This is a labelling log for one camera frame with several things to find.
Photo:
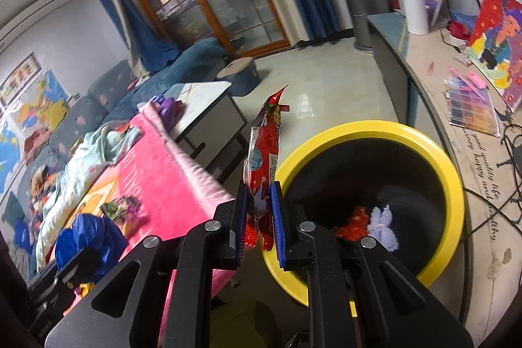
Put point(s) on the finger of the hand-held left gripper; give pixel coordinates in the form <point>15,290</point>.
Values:
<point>79,264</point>

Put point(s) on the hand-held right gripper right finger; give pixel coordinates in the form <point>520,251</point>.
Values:
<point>279,225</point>

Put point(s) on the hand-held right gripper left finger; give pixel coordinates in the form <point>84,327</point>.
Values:
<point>241,225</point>

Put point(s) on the blue plastic bag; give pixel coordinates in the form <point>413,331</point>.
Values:
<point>93,238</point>

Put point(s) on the purple snack packet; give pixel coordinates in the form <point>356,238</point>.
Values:
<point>122,207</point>

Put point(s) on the red snack packet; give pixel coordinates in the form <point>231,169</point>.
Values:
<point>265,152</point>

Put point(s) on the red wrapper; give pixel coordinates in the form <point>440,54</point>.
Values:
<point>354,223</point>

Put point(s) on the white foam fruit net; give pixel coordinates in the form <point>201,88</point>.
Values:
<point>383,225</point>

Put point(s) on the yellow rimmed trash bin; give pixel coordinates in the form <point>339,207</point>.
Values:
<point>367,130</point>

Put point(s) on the orange and blue patterned cloth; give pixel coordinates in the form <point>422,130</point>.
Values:
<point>43,189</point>

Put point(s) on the pink printed blanket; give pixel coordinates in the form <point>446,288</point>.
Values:
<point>163,176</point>

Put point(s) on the light blue printed quilt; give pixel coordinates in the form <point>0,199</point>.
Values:
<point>81,168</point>

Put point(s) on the pile of pink clothes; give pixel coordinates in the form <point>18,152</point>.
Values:
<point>36,142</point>

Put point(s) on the white top coffee table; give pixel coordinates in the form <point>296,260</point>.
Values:
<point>204,95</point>

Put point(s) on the purple plastic bag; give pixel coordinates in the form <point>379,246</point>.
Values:
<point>167,109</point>

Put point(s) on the round dark stool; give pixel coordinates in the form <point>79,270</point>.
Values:
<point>240,77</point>

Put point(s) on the blue grey sofa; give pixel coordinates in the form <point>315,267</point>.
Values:
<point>191,58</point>

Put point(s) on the long television console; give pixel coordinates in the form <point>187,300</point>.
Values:
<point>448,168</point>

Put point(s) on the clear bead organizer box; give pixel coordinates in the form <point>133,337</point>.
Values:
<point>473,109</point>

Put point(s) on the pink plastic tray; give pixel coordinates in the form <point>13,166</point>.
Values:
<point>469,80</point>

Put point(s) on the white ribbed vase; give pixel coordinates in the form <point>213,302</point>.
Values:
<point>415,11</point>

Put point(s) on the red cloth bundle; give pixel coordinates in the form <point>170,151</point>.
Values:
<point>459,29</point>

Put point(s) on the colourful portrait painting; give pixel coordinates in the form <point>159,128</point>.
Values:
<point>497,42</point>

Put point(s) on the world wall map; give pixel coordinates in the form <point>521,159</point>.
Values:
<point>6,156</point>

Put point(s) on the country wall map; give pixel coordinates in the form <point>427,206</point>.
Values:
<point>40,103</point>

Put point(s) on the calligraphy wall poster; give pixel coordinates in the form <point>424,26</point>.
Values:
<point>22,75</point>

